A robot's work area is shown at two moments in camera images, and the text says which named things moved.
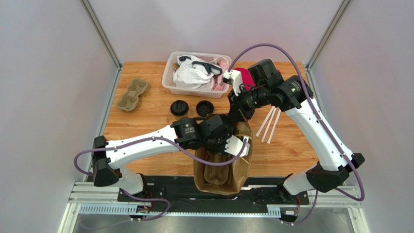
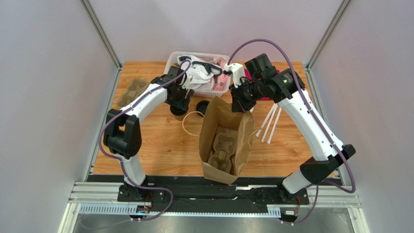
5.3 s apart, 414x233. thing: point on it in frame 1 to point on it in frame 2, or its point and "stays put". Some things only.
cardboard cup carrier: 136,87 stays put
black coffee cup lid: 179,108 stays put
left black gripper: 221,149 to 183,103
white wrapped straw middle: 263,136 stays put
